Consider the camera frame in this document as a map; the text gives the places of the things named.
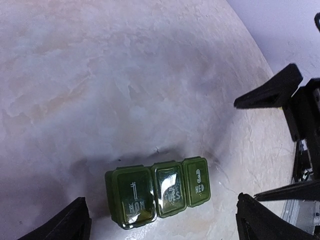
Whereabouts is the green weekly pill organizer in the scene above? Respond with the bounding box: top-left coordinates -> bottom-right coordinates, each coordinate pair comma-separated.
104,156 -> 211,230

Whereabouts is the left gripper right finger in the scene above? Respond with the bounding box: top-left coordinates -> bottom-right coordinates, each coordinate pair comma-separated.
235,193 -> 318,240

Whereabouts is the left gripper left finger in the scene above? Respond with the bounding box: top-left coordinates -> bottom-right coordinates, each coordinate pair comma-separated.
19,197 -> 92,240

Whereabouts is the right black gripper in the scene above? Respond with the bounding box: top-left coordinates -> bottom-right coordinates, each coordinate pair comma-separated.
233,63 -> 320,202

